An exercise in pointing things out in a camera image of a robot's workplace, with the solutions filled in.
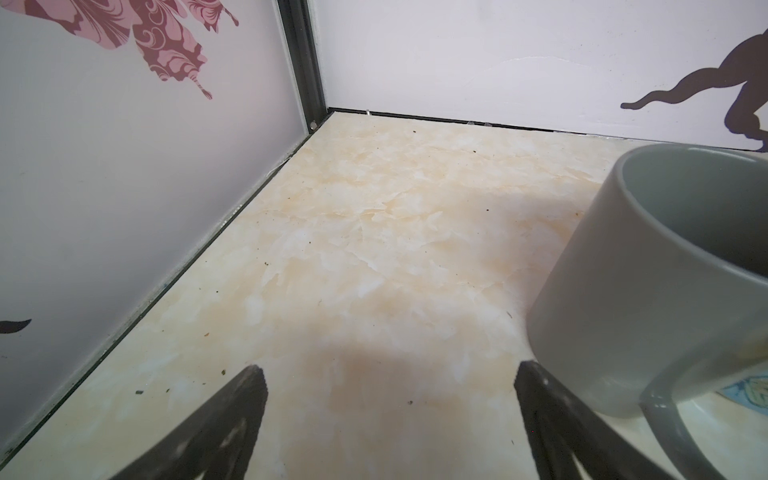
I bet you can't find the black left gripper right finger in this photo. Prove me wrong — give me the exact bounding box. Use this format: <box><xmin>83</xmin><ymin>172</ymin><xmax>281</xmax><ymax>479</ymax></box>
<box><xmin>514</xmin><ymin>360</ymin><xmax>671</xmax><ymax>479</ymax></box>

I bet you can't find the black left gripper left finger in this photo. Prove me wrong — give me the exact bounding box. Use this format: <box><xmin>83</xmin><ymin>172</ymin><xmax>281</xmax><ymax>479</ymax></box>
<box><xmin>114</xmin><ymin>364</ymin><xmax>268</xmax><ymax>479</ymax></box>

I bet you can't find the grey mug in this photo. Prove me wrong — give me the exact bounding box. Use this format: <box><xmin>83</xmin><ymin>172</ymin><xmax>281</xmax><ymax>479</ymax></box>
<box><xmin>526</xmin><ymin>144</ymin><xmax>767</xmax><ymax>479</ymax></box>

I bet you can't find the light blue butterfly mug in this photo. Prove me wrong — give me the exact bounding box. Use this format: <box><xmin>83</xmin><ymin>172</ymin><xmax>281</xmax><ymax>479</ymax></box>
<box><xmin>718</xmin><ymin>374</ymin><xmax>768</xmax><ymax>415</ymax></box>

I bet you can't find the black corner frame post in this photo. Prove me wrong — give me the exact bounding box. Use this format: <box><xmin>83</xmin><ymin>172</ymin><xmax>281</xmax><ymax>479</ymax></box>
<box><xmin>277</xmin><ymin>0</ymin><xmax>328</xmax><ymax>133</ymax></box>

